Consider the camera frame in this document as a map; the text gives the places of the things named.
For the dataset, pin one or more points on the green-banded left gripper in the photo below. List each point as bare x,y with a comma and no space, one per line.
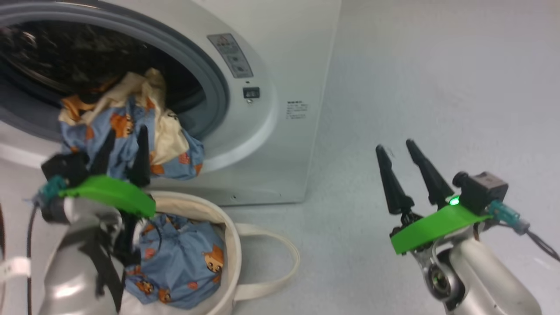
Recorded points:
113,192

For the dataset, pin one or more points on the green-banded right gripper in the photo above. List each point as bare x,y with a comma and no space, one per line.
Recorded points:
433,227

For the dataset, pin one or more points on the blue bear print cream-lined garment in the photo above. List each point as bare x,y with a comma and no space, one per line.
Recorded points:
170,131

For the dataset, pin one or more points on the cream fabric laundry basket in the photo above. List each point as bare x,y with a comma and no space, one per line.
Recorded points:
232,245

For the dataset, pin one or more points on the black door latch slot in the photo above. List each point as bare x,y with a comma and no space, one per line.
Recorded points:
251,92

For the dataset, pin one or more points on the white front-load washing machine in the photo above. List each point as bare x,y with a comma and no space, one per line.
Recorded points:
280,65

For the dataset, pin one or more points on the steel washer drum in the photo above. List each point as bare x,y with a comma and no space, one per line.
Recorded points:
65,57

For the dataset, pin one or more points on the grey warning icon sticker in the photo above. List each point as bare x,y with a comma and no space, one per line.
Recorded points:
230,56

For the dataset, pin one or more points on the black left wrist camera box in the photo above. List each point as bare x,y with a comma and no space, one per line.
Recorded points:
65,166

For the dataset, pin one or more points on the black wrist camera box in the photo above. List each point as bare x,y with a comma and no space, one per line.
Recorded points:
481,190
65,166

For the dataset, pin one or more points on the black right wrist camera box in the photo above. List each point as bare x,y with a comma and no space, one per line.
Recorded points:
481,190

